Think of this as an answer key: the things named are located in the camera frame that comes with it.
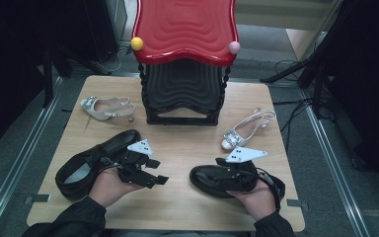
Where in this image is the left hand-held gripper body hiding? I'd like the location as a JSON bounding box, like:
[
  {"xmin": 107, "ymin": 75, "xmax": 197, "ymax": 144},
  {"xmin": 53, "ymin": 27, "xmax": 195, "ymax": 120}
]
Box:
[{"xmin": 102, "ymin": 138, "xmax": 155, "ymax": 186}]

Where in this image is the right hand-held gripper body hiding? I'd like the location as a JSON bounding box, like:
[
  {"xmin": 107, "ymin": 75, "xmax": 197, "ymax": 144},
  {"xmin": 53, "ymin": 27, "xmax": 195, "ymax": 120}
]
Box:
[{"xmin": 225, "ymin": 146, "xmax": 268, "ymax": 193}]

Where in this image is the black leather shoe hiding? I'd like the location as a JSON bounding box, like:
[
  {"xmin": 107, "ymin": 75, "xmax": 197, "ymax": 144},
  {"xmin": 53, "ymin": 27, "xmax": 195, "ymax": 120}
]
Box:
[
  {"xmin": 189, "ymin": 163, "xmax": 286, "ymax": 200},
  {"xmin": 54, "ymin": 128, "xmax": 142, "ymax": 201}
]

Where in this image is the white heeled shoe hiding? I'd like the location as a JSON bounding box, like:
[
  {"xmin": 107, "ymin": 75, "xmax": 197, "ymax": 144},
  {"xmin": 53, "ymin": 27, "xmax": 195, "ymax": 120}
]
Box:
[
  {"xmin": 221, "ymin": 107, "xmax": 277, "ymax": 152},
  {"xmin": 79, "ymin": 96, "xmax": 136, "ymax": 122}
]

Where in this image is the red and black shoe rack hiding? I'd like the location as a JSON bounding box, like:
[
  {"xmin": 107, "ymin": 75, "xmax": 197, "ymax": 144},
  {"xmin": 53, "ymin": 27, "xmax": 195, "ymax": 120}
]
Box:
[{"xmin": 130, "ymin": 0, "xmax": 241, "ymax": 126}]

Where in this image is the person's right hand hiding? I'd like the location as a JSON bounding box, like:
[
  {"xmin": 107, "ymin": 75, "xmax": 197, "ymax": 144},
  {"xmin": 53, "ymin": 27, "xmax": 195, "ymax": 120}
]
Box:
[{"xmin": 226, "ymin": 177, "xmax": 277, "ymax": 222}]

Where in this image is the person's left hand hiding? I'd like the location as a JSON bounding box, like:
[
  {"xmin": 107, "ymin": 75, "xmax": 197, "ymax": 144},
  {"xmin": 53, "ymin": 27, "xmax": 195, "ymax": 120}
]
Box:
[{"xmin": 88, "ymin": 166, "xmax": 146, "ymax": 208}]

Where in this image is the black tripod stand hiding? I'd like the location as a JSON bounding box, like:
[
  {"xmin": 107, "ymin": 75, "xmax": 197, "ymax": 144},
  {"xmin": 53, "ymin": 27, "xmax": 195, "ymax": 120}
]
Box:
[{"xmin": 260, "ymin": 31, "xmax": 343, "ymax": 119}]

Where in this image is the beige panel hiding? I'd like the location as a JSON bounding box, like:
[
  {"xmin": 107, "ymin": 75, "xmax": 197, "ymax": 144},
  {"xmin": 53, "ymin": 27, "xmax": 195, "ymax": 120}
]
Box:
[{"xmin": 285, "ymin": 28, "xmax": 329, "ymax": 62}]

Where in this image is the grey cabinet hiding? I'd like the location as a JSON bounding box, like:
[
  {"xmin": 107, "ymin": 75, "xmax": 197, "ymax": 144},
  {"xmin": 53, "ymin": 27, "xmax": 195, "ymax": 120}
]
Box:
[{"xmin": 105, "ymin": 0, "xmax": 128, "ymax": 45}]

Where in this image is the black curtain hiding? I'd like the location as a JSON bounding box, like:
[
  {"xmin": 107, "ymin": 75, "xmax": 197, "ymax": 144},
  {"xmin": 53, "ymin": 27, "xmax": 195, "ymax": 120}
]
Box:
[
  {"xmin": 312, "ymin": 0, "xmax": 379, "ymax": 201},
  {"xmin": 0, "ymin": 0, "xmax": 108, "ymax": 157}
]

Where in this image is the grey table bracket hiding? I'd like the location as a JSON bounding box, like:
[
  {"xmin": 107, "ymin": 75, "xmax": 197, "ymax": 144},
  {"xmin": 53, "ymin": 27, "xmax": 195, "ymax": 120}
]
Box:
[
  {"xmin": 24, "ymin": 193, "xmax": 52, "ymax": 205},
  {"xmin": 285, "ymin": 197, "xmax": 310, "ymax": 211}
]

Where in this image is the black floor cable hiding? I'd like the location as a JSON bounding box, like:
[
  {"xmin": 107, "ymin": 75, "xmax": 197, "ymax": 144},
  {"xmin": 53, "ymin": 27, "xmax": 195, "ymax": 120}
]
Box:
[{"xmin": 272, "ymin": 58, "xmax": 314, "ymax": 154}]

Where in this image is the metal floor rail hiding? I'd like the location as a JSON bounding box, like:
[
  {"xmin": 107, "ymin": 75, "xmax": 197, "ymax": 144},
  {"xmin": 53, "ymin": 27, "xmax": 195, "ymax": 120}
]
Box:
[
  {"xmin": 299, "ymin": 88, "xmax": 373, "ymax": 237},
  {"xmin": 0, "ymin": 76, "xmax": 64, "ymax": 237}
]

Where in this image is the white floor cable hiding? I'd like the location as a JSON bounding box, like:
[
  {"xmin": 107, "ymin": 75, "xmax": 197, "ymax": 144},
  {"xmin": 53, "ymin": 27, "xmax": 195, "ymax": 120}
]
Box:
[{"xmin": 95, "ymin": 47, "xmax": 133, "ymax": 76}]

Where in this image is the black stand post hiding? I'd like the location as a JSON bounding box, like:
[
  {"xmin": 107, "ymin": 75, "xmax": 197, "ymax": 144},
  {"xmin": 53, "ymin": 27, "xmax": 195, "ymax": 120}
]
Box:
[{"xmin": 41, "ymin": 45, "xmax": 55, "ymax": 109}]

